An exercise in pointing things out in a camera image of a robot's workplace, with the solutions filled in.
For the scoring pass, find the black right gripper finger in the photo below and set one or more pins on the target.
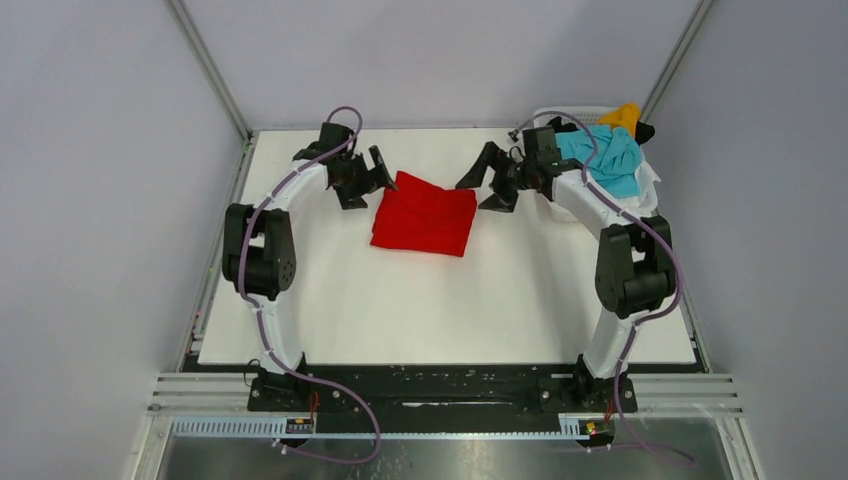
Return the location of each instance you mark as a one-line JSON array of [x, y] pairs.
[[500, 203], [491, 157]]

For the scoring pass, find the teal t shirt in basket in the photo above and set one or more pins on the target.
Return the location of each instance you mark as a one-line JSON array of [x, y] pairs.
[[615, 164]]

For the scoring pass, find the red t shirt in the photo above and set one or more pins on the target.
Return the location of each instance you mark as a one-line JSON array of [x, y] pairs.
[[423, 217]]

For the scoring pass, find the white plastic laundry basket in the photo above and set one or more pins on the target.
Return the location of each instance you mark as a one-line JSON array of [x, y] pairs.
[[588, 115]]

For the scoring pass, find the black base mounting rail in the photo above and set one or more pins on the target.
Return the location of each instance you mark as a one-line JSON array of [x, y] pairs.
[[468, 393]]

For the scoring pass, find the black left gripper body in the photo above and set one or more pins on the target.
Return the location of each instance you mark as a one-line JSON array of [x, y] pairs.
[[356, 179]]

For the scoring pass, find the yellow t shirt in basket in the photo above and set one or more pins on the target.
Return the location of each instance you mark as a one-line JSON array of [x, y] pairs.
[[626, 117]]

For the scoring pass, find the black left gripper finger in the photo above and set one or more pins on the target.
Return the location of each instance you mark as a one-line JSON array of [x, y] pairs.
[[348, 202], [379, 175]]

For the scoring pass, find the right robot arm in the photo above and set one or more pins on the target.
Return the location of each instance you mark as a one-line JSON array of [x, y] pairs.
[[636, 268]]

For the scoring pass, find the black t shirt in basket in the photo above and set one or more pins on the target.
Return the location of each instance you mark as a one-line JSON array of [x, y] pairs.
[[643, 132]]

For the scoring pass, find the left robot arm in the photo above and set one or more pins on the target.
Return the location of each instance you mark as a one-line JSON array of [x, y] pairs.
[[259, 256]]

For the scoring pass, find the white slotted cable duct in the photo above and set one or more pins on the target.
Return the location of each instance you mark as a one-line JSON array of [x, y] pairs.
[[557, 427]]

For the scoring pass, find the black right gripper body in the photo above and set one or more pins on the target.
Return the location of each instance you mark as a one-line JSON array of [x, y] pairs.
[[501, 177]]

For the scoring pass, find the aluminium frame rails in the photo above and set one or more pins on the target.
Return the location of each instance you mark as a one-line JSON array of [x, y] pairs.
[[674, 395]]

